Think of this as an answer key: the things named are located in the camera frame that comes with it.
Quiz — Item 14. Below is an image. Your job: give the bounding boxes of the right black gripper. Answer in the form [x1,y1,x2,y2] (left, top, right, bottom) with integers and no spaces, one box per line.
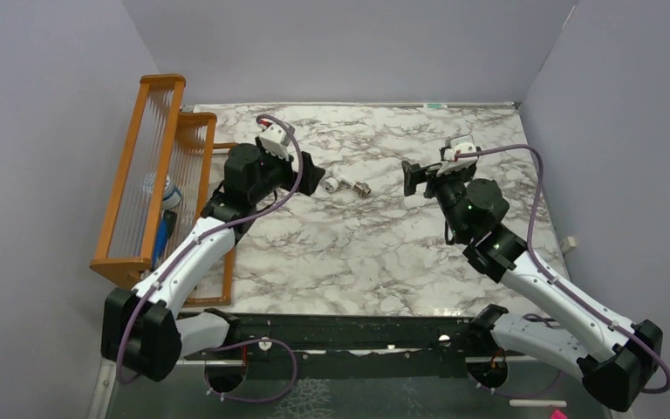
[402,160,475,241]

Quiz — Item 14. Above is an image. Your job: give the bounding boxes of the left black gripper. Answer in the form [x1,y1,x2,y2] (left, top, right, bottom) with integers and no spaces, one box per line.
[249,135,325,203]

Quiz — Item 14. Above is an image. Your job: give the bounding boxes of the white plastic water faucet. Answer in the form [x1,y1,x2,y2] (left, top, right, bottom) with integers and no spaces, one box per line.
[322,176,354,194]

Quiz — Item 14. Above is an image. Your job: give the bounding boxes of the silver hex nut fitting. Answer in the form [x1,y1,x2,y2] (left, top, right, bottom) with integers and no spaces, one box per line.
[352,182,372,198]

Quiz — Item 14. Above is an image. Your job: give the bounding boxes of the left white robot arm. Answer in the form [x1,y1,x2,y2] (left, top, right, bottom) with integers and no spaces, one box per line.
[100,143,325,381]

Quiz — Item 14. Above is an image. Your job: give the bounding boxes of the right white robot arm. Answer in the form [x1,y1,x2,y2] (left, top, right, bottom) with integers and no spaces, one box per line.
[401,161,663,412]

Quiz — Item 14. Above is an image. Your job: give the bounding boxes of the orange wooden dish rack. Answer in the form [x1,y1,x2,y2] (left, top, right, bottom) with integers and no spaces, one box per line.
[90,73,235,290]

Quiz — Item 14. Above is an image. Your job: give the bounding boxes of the white chalk stick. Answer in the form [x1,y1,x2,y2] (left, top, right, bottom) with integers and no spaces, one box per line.
[509,399,567,409]

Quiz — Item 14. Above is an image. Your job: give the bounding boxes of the pink paper scrap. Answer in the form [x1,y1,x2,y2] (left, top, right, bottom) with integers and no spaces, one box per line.
[550,409,568,419]

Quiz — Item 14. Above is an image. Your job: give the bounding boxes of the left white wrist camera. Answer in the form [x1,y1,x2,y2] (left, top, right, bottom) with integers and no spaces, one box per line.
[257,121,291,161]

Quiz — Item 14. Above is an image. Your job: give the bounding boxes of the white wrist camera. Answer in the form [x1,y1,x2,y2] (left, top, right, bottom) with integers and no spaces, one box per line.
[257,121,291,161]
[437,134,478,176]

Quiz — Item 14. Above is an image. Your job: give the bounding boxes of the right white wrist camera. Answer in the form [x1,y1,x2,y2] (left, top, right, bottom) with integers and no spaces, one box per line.
[437,134,478,176]

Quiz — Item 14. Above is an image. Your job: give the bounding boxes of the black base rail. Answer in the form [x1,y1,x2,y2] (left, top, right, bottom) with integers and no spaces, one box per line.
[187,313,509,384]

